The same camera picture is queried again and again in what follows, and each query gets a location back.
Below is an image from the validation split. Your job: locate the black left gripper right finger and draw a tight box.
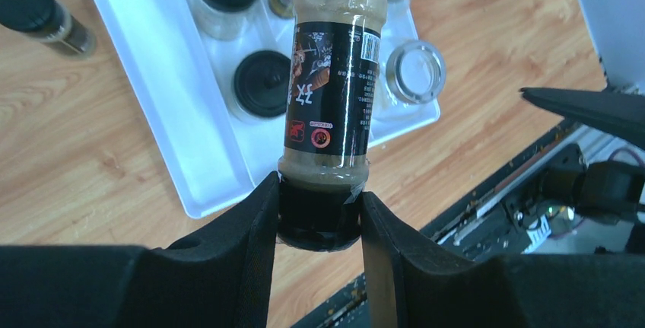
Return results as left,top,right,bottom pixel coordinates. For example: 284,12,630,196
361,192,644,327

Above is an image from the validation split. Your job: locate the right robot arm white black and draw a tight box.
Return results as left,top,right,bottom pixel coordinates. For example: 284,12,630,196
522,88,644,255

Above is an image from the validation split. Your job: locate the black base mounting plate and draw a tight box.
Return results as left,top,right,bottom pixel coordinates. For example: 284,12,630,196
298,123,627,327

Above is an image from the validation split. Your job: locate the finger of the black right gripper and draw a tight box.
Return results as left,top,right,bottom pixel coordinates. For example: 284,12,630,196
520,88,644,149

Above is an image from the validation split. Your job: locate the small dark spice jar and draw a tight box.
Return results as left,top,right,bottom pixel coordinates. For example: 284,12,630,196
1,0,96,59
278,0,387,251

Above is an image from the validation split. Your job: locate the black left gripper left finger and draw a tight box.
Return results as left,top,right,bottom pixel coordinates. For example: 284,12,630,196
1,173,279,327

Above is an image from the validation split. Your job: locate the white divided organizer tray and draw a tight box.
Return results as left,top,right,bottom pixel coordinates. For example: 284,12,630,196
81,0,442,220

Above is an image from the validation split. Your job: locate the glass jar front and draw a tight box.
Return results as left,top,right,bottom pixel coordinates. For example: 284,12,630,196
386,40,447,106

